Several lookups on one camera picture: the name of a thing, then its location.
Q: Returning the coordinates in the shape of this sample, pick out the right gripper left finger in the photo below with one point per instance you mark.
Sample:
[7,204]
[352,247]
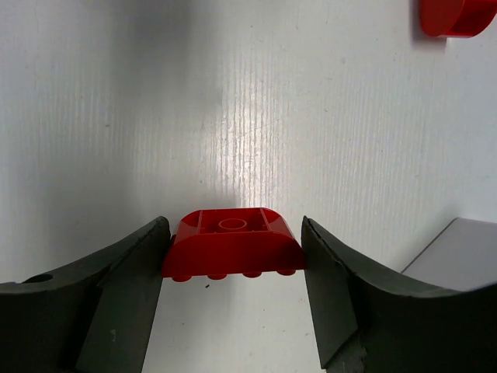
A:
[92,315]

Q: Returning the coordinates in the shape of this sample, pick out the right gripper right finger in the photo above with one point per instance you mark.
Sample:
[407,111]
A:
[370,318]

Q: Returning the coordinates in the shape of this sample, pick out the small red lego brick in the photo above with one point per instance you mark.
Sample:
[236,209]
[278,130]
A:
[219,242]

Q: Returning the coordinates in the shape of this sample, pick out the red rounded lego piece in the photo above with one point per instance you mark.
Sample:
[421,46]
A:
[455,18]

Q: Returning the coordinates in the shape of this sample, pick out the tilted white divided container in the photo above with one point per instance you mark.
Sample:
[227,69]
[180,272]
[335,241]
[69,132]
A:
[462,257]

